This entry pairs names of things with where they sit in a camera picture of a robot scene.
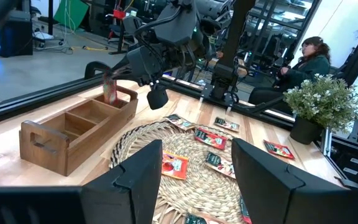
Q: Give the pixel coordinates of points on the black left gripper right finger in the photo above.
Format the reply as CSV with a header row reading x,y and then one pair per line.
x,y
275,199

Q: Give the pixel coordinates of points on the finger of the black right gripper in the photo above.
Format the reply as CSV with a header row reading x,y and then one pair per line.
x,y
157,98
121,70

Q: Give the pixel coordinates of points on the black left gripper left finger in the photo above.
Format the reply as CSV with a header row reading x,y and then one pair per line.
x,y
120,202

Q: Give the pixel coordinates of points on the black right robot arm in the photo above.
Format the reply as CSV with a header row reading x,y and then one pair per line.
x,y
179,21

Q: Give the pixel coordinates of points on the orange Ahmad tea packet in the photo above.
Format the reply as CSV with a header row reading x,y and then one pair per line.
x,y
174,165

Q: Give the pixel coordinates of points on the wooden compartment tea box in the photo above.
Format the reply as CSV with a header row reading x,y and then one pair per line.
x,y
82,146

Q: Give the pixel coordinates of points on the green board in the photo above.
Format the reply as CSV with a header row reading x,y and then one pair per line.
x,y
71,12

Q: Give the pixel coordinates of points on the round woven straw placemat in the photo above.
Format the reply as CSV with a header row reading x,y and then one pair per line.
x,y
197,193

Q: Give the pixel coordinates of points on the potted plant with white flowers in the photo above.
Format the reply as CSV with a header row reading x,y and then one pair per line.
x,y
322,102

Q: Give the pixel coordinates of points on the person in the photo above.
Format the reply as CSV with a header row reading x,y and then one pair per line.
x,y
306,68

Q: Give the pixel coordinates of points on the black metal shelving frame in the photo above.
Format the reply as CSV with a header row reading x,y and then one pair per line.
x,y
275,31

